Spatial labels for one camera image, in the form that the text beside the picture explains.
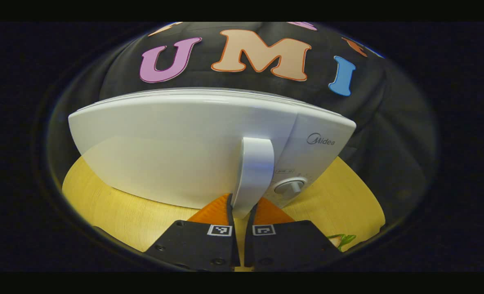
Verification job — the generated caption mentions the sandwich with green lettuce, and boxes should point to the sandwich with green lettuce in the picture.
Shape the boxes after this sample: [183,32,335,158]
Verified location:
[328,234,357,250]

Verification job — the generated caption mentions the white microwave oven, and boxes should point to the white microwave oven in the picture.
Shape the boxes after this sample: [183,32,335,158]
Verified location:
[68,88,357,219]

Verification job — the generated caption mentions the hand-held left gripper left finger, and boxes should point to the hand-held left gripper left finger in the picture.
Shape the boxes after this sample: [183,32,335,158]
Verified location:
[144,193,240,272]

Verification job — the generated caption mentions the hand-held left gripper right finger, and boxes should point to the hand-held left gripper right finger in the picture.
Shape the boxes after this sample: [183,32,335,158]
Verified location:
[244,196,343,272]

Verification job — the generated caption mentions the black backdrop cloth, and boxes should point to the black backdrop cloth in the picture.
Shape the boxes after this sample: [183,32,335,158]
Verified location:
[48,22,438,229]

